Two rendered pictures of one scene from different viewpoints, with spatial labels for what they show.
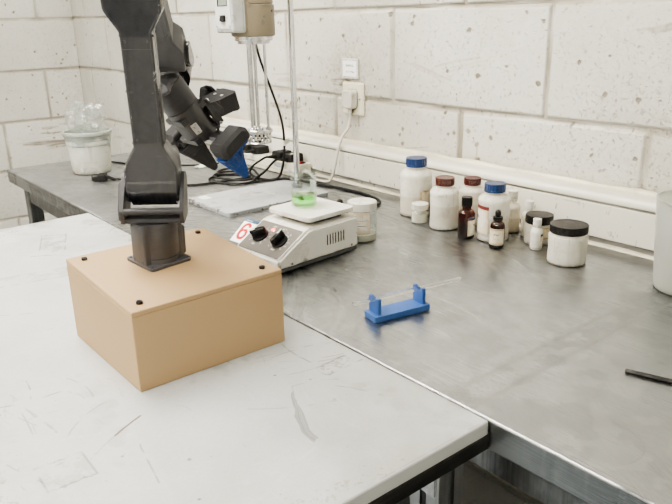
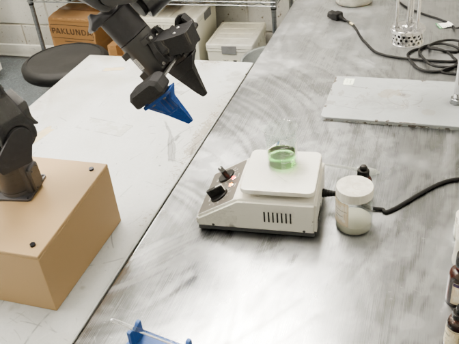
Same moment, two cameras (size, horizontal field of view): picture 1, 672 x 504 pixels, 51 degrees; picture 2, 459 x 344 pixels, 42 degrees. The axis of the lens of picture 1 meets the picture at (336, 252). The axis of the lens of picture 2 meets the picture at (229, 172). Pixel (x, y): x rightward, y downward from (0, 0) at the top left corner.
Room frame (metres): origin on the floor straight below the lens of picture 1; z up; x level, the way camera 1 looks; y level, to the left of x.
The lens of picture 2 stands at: (0.81, -0.62, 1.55)
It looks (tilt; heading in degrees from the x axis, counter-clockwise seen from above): 34 degrees down; 60
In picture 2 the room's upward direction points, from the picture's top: 6 degrees counter-clockwise
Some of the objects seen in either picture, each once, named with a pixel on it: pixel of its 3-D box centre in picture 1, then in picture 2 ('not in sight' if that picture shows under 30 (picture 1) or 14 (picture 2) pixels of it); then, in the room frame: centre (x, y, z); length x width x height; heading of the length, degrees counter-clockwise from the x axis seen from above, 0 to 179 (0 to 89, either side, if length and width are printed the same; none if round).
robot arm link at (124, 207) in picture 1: (151, 197); (3, 140); (0.92, 0.25, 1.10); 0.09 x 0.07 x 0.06; 95
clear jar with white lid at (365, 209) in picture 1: (362, 220); (354, 205); (1.35, -0.05, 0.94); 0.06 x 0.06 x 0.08
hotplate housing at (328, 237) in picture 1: (301, 233); (268, 192); (1.27, 0.06, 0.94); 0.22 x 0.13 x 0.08; 134
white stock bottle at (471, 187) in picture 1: (471, 200); not in sight; (1.46, -0.29, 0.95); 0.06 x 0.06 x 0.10
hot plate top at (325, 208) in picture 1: (311, 208); (281, 172); (1.29, 0.05, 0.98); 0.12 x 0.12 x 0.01; 44
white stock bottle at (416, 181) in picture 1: (416, 185); not in sight; (1.54, -0.18, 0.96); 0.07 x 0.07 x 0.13
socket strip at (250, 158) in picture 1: (265, 159); not in sight; (2.10, 0.21, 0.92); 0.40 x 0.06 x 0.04; 39
